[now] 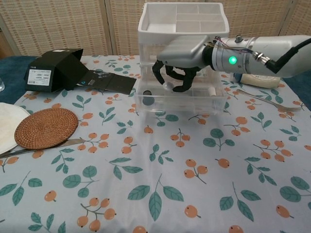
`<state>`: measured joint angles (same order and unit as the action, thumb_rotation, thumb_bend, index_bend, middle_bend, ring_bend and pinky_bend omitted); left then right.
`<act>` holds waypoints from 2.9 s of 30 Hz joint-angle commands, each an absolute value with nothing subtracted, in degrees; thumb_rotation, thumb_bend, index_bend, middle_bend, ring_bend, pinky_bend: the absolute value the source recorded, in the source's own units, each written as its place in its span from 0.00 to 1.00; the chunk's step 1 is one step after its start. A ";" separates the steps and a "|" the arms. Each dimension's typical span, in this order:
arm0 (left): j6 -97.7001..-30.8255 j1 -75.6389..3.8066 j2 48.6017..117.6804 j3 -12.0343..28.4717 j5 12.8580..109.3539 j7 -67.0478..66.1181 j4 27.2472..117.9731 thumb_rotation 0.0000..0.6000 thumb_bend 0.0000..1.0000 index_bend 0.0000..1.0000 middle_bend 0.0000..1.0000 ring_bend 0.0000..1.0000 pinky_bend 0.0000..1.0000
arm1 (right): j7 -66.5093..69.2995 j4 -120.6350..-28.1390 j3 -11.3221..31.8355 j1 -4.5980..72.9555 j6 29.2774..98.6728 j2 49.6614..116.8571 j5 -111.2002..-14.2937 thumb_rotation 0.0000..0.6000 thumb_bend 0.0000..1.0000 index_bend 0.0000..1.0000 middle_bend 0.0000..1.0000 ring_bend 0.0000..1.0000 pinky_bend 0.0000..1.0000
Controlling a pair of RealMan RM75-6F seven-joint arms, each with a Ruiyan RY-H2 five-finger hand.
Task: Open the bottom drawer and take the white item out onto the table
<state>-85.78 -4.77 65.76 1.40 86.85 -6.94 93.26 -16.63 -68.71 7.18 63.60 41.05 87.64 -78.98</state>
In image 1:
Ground silver table knife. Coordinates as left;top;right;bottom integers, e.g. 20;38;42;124
0;138;86;160

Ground brown woven rattan coaster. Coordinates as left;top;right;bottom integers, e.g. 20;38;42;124
14;108;79;150

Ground white plastic drawer organizer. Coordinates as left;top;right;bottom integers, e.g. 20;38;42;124
137;2;230;98

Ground silver fork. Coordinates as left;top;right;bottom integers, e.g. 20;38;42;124
237;89;303;112

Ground black cardboard box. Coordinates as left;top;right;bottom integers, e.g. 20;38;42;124
24;48;85;93

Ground black flat card sleeve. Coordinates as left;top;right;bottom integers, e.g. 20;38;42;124
77;69;138;95

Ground floral fruit print tablecloth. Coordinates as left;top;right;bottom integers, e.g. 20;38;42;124
0;54;311;233

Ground clear drawer with yellow toy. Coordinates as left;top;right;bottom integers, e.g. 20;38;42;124
140;40;175;66

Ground round dark grey disc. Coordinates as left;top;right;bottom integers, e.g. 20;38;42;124
142;90;155;106

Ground white round plate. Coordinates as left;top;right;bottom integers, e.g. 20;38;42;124
0;102;32;155

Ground cream squeeze bottle blue cap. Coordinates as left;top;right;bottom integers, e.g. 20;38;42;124
232;72;280;88

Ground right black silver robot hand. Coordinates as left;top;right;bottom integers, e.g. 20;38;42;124
152;35;210;93

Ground beige woven folding screen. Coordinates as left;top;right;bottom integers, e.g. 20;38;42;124
0;0;311;59

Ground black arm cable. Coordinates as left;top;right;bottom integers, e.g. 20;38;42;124
266;37;311;73

